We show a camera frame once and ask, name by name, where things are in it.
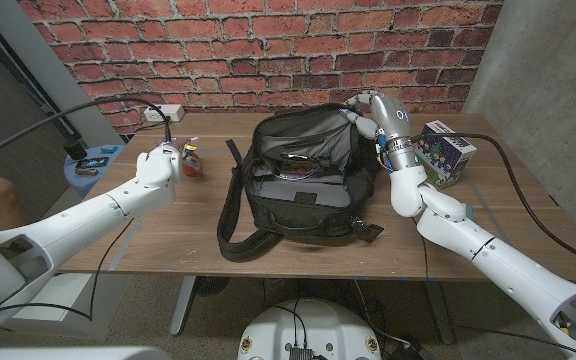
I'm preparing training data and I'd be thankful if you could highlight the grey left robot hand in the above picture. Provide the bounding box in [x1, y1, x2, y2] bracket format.
[157, 138, 202, 168]

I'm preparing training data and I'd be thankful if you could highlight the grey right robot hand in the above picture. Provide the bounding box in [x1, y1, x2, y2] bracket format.
[339, 89, 412, 142]

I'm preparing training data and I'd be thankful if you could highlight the black backpack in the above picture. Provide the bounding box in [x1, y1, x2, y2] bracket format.
[216, 102, 386, 264]

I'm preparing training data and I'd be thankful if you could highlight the printed cardboard package box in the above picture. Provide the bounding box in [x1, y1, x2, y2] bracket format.
[414, 119, 478, 189]

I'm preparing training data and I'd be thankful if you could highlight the white power strip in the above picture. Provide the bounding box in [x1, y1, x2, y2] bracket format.
[143, 103, 186, 124]

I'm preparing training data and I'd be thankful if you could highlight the light blue round stool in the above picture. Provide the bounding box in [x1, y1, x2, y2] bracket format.
[62, 143, 127, 197]

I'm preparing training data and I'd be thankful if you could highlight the grey tape strip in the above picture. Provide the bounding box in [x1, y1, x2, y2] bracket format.
[108, 214, 147, 273]

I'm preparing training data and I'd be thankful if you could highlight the colourful printed packet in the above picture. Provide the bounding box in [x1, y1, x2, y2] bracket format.
[275, 168, 325, 182]

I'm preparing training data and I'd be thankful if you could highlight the black cup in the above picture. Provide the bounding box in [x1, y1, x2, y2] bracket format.
[63, 139, 88, 162]

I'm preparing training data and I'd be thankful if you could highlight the black round fan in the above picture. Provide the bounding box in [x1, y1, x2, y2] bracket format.
[193, 276, 232, 298]

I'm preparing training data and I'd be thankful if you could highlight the grey table leg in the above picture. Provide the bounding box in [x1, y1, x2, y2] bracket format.
[423, 280, 457, 346]
[169, 275, 197, 337]

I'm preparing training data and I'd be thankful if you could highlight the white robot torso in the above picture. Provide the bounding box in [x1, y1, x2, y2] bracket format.
[237, 298, 383, 360]

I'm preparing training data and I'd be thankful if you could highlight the black power adapter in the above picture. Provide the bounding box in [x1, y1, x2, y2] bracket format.
[391, 343, 432, 360]

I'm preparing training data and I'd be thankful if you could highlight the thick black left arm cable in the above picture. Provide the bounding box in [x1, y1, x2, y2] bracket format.
[0, 96, 174, 169]

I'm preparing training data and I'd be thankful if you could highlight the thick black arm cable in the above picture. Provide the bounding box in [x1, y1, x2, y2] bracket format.
[410, 131, 576, 269]
[0, 96, 174, 169]

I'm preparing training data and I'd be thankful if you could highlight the brick wall print backdrop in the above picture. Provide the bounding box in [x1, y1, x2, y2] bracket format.
[17, 0, 504, 135]

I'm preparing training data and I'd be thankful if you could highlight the thin black left wrist cable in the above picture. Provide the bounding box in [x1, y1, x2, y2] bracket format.
[0, 217, 137, 334]

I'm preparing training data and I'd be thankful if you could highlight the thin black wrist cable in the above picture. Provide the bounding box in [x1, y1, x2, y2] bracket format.
[412, 217, 432, 301]
[0, 217, 137, 334]

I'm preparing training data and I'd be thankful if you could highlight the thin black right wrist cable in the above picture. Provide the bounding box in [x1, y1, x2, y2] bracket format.
[412, 217, 432, 301]

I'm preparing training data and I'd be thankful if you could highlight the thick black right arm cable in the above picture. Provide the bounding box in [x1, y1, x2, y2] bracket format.
[410, 131, 576, 269]

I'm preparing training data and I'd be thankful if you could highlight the white floor cable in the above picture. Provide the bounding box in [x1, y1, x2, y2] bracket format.
[351, 279, 412, 349]

